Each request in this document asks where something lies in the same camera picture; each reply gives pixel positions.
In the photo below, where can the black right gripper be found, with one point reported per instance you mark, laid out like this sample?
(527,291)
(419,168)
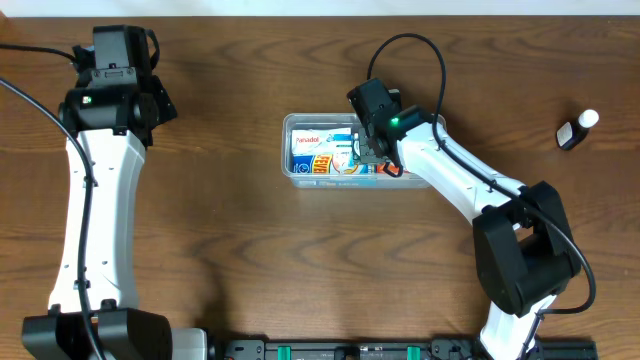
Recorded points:
(369,131)

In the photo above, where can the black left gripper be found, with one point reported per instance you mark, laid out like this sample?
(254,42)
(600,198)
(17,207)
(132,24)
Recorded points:
(149,104)

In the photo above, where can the red medicine box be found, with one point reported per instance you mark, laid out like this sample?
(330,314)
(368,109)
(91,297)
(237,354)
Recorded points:
(389,168)

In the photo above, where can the white Panadol caplets box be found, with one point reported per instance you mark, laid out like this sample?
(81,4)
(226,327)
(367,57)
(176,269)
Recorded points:
(320,141)

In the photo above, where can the blue fever patch box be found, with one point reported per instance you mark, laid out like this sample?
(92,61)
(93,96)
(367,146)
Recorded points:
(340,163)

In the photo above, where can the dark bottle white cap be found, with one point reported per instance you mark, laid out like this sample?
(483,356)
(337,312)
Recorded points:
(573,132)

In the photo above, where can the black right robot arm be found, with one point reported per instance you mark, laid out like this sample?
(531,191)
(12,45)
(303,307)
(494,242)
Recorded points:
(523,247)

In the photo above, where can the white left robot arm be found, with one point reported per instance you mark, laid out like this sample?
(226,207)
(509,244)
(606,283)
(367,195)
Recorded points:
(93,310)

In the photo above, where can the clear plastic container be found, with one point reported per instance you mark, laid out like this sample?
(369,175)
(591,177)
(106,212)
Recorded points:
(361,152)

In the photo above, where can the black mounting rail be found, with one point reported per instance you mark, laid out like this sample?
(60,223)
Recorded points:
(439,348)

